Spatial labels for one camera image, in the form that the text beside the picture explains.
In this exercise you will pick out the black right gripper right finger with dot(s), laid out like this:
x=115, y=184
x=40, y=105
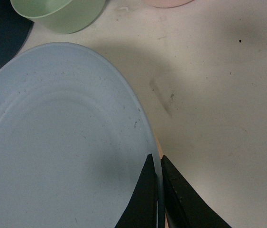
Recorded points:
x=184, y=206

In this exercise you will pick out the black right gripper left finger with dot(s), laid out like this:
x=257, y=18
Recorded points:
x=141, y=211

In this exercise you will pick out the light blue plate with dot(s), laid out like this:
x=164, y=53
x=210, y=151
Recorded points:
x=73, y=140

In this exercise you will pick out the beige plate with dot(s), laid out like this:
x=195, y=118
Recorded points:
x=160, y=152

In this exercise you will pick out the pink bowl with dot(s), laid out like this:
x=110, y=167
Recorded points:
x=166, y=3

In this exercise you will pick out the green bowl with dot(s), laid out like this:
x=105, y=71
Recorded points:
x=61, y=16

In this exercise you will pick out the dark blue pot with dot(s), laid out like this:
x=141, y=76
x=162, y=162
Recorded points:
x=14, y=31

